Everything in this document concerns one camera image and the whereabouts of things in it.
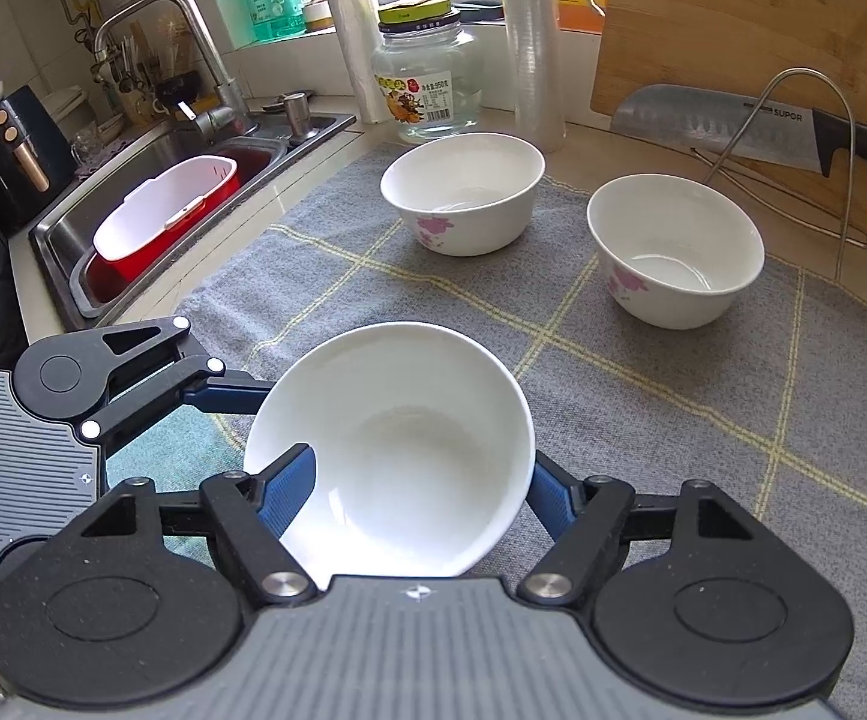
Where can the clear plastic cup stack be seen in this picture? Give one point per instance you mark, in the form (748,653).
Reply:
(531,52)

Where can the glass jar with label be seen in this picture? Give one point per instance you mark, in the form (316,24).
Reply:
(426,67)

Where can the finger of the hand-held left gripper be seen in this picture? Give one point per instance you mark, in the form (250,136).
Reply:
(231,394)

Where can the grey checked table mat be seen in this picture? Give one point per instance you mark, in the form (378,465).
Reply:
(628,405)

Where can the steel sink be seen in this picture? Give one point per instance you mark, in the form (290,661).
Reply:
(306,131)

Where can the teal mat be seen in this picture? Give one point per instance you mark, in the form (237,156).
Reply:
(171,450)

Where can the wooden cutting board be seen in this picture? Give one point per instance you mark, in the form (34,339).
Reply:
(741,15)

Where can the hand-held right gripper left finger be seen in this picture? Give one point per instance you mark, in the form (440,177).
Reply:
(291,487)

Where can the small potted plant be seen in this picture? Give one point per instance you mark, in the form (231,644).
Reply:
(317,11)

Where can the dark red basin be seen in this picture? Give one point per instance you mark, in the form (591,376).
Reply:
(261,161)

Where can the dark bowl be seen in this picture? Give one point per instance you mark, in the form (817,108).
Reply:
(478,11)

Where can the white pink flower bowl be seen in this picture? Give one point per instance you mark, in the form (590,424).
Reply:
(403,427)
(471,172)
(673,240)

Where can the red and white drain basket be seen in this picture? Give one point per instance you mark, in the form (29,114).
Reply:
(163,217)

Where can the white plastic film roll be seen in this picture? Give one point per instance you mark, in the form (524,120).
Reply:
(354,30)

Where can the steel faucet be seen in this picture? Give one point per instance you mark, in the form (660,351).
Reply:
(204,45)

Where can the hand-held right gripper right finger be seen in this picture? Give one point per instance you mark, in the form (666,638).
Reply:
(553,499)

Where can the dark air fryer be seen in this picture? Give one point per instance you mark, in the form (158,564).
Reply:
(36,120)

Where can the utensil holder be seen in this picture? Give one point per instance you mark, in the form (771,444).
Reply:
(141,97)

